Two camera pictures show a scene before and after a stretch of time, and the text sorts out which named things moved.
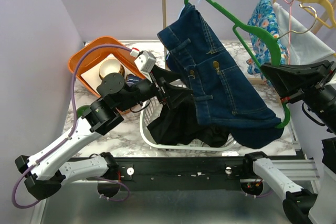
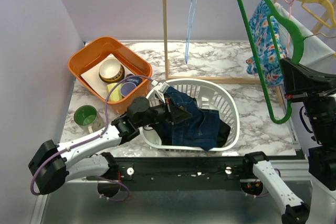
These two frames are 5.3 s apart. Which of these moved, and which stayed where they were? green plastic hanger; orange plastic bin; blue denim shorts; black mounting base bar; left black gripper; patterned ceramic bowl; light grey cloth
Moved: blue denim shorts; green plastic hanger; left black gripper
Stayed: black mounting base bar; orange plastic bin; light grey cloth; patterned ceramic bowl
